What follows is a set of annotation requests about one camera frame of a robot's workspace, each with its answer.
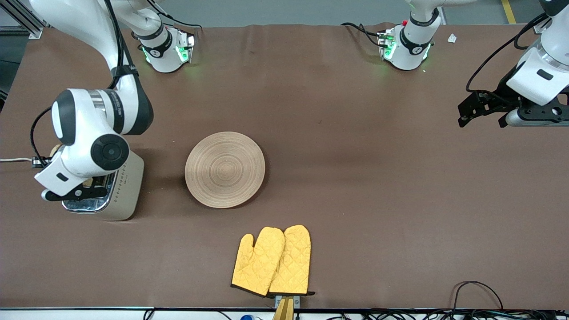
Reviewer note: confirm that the slice of toast bread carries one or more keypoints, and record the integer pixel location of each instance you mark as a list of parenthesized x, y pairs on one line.
[(55, 150)]

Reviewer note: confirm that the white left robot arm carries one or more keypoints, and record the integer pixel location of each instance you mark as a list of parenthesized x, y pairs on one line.
[(413, 44)]

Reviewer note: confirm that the wooden strip with metal bracket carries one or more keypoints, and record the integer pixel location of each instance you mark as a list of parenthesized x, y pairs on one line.
[(284, 311)]

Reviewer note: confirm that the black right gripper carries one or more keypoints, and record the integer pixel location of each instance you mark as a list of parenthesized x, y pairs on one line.
[(98, 181)]

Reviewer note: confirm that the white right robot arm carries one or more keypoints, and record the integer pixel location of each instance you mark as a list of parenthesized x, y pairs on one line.
[(80, 120)]

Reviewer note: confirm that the yellow quilted oven mitt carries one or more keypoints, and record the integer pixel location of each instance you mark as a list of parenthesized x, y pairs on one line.
[(258, 262), (293, 258)]

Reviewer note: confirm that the small white paper scrap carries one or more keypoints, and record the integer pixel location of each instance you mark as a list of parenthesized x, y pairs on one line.
[(452, 38)]

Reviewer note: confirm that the beige and chrome toaster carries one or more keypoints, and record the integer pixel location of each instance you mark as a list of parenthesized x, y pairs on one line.
[(129, 191)]

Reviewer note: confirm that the small blue object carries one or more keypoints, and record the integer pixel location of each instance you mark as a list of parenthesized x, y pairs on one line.
[(247, 317)]

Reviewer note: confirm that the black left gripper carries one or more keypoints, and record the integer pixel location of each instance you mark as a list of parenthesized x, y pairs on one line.
[(501, 95)]

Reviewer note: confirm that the aluminium profile frame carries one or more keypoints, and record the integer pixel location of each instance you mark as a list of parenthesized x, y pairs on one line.
[(33, 32)]

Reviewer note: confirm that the brown table cover sheet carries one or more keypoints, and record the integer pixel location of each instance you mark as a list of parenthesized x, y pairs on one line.
[(355, 200)]

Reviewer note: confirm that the round wooden plate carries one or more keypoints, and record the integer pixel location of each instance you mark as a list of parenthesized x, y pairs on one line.
[(224, 171)]

